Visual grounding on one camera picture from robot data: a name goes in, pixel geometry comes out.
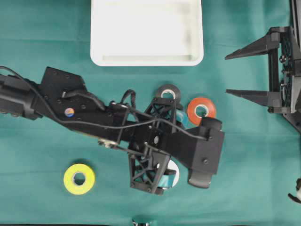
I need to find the black and white cable clip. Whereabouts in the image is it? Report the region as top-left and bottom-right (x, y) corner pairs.
(288, 178), (301, 204)

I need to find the green table cloth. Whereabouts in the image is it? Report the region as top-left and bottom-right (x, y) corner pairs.
(0, 0), (301, 226)

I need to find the black tape roll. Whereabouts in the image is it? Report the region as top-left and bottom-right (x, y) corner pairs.
(155, 84), (181, 104)

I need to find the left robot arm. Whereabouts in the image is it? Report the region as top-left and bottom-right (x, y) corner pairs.
(0, 67), (189, 195)

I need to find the white plastic case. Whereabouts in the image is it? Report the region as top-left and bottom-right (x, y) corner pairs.
(90, 0), (204, 66)

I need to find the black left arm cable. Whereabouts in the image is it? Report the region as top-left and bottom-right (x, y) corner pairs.
(0, 66), (212, 142)

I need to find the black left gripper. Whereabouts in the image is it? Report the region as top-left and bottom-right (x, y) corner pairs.
(119, 96), (189, 195)

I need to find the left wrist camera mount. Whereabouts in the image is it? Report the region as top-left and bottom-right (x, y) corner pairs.
(164, 117), (224, 188)

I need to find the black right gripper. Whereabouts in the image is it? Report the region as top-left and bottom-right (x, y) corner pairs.
(225, 27), (301, 113)

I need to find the orange tape roll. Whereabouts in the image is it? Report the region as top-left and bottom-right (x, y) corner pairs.
(187, 97), (216, 126)

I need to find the yellow tape roll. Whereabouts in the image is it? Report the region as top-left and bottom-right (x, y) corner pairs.
(63, 163), (96, 195)

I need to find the white tape roll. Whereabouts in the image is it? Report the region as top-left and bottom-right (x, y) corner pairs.
(158, 160), (180, 190)

